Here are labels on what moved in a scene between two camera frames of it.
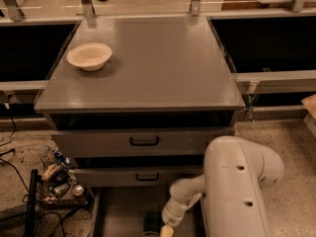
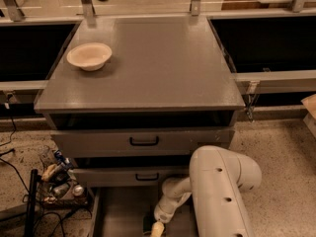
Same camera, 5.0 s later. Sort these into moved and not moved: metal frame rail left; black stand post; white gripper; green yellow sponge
Moved: white gripper
Not moved: green yellow sponge; metal frame rail left; black stand post
